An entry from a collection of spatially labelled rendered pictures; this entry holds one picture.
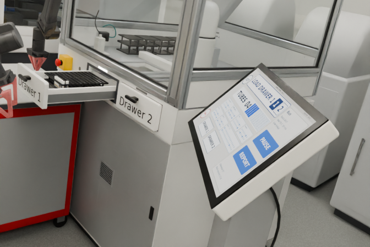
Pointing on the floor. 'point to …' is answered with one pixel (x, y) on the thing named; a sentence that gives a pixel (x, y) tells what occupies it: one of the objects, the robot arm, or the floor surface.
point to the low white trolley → (36, 160)
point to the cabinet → (139, 185)
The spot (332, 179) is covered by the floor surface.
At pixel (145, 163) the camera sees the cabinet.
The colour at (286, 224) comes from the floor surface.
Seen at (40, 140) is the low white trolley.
